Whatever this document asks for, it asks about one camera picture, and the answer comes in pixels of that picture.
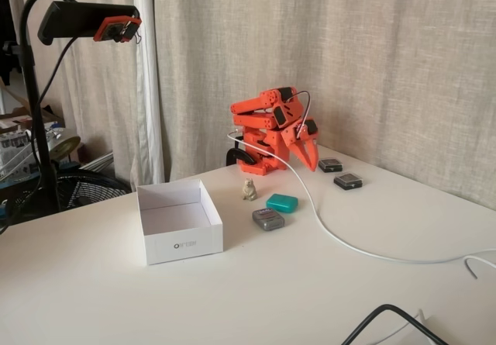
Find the grey metal tin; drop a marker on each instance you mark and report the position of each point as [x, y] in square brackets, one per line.
[269, 221]

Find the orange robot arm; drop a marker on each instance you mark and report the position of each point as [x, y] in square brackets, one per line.
[252, 106]

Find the black gooseneck stand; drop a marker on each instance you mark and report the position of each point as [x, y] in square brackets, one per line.
[33, 89]

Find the teal green plastic case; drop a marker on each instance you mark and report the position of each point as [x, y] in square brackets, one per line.
[283, 203]

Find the cardboard box with papers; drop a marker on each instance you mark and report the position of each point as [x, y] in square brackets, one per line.
[11, 122]

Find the metal lamp shade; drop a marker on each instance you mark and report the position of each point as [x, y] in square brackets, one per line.
[66, 145]

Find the black table clamp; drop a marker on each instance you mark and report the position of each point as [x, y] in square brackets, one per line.
[236, 153]

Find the white cardboard box bin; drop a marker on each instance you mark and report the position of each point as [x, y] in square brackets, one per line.
[182, 244]

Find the orange framed camera module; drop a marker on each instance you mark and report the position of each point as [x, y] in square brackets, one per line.
[106, 29]

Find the small beige bear figurine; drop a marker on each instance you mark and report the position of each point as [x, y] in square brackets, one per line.
[249, 190]

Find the camera on black stand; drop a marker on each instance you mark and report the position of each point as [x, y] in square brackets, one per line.
[97, 89]

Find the black camera holder bar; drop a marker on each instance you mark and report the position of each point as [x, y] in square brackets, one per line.
[77, 15]

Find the black floor fan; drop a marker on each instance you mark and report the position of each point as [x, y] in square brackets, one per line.
[89, 190]

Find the small black square case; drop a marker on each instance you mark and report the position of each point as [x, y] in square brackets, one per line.
[348, 181]
[330, 164]

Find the orange gripper black servo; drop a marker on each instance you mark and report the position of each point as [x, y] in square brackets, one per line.
[295, 137]

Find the beige linen curtain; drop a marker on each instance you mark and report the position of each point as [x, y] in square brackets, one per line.
[348, 50]

